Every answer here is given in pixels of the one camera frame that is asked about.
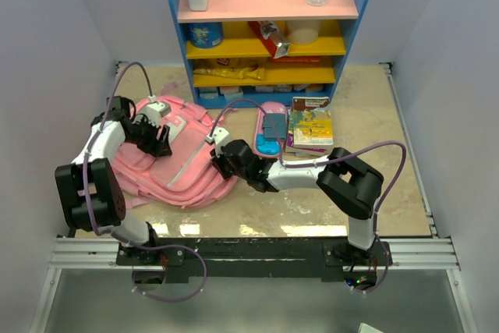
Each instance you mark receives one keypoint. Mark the pink student backpack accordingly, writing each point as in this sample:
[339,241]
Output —
[184,179]

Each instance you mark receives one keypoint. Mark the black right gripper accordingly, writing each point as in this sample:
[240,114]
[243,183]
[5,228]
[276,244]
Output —
[218,163]

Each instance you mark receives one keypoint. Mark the white translucent cup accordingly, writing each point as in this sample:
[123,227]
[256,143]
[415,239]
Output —
[302,31]

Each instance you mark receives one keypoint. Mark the yellow illustrated book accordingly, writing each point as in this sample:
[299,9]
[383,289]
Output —
[311,122]

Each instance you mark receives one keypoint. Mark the blue cartoon can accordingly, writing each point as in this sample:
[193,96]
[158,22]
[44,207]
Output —
[206,35]

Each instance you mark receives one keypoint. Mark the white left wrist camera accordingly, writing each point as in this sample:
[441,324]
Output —
[154,111]

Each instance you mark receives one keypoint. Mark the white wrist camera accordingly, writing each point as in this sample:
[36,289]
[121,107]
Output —
[219,138]
[154,111]

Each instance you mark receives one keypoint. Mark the blue pink yellow shelf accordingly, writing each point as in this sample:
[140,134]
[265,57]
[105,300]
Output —
[304,47]

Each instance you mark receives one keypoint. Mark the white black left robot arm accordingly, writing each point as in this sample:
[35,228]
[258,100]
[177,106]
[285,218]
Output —
[88,189]

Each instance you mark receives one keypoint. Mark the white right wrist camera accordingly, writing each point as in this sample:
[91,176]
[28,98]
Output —
[219,138]

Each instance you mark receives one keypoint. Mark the yellow chips bag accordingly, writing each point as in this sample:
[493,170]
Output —
[232,68]

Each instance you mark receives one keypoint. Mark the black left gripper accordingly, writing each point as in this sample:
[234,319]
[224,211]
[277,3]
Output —
[157,148]

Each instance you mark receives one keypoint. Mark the red silver snack box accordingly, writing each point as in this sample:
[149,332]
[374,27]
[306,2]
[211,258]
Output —
[271,36]

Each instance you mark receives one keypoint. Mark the pink blue pencil case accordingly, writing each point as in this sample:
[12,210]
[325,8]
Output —
[271,129]

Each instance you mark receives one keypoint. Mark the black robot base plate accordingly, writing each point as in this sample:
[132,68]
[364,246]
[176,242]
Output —
[330,259]

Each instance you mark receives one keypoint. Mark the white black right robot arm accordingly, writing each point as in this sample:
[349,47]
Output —
[349,182]

